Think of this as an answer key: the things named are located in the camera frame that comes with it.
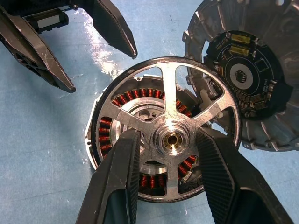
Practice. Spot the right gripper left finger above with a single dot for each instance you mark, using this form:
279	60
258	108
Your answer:
116	182

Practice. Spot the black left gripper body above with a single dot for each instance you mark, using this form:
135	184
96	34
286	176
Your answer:
46	4

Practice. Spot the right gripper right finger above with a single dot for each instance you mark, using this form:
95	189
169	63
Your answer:
233	186

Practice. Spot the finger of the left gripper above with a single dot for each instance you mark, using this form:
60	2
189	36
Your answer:
30	46
114	25

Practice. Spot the motor housing with copper coils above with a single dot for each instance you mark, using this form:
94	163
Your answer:
106	133

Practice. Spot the blue plastic table cover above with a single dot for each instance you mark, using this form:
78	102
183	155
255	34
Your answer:
35	140

